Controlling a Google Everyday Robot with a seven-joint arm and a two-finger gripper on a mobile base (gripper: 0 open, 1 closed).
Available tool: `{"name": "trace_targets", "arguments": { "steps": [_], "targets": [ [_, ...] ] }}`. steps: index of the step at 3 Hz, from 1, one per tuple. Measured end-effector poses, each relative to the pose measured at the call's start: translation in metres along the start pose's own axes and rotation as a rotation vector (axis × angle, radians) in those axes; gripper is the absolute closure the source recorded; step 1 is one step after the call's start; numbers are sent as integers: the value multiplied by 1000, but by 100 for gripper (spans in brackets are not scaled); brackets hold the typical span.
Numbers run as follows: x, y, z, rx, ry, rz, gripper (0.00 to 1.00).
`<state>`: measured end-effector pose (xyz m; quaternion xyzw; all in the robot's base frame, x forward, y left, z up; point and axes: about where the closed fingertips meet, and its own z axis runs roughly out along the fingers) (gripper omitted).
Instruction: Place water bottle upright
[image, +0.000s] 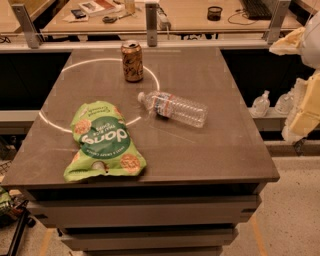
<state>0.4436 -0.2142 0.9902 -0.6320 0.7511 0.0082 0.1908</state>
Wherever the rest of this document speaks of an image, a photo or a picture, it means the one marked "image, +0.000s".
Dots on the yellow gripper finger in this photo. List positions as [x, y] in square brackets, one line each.
[288, 45]
[304, 116]

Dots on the clear plastic water bottle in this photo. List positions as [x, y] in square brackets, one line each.
[173, 107]

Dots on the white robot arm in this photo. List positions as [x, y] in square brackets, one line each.
[310, 45]

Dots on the right small bottle on shelf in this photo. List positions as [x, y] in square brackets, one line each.
[285, 103]

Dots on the small bottle on shelf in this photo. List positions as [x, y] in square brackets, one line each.
[260, 105]
[285, 103]

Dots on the left small bottle on shelf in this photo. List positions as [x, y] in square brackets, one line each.
[260, 105]

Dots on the black keyboard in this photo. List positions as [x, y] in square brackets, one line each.
[256, 10]

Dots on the black mesh cup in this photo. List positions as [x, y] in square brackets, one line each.
[214, 13]

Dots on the white power strip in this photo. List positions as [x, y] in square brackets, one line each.
[162, 18]

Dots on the gold soda can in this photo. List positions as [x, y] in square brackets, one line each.
[132, 61]

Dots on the grey drawer cabinet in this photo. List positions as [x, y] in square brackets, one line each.
[155, 227]

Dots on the black sunglasses on desk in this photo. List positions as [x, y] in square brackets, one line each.
[111, 20]

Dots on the book on back desk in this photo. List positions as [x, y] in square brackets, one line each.
[99, 7]

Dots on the green rice chips bag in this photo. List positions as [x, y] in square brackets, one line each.
[105, 145]

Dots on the black phone on desk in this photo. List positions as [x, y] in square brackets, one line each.
[78, 13]

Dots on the right metal bracket post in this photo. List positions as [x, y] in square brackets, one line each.
[278, 16]

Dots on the metal bracket post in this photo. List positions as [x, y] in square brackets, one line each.
[151, 23]
[32, 38]
[278, 16]

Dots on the middle metal bracket post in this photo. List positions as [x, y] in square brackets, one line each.
[151, 23]

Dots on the left metal bracket post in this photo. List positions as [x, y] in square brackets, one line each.
[32, 38]

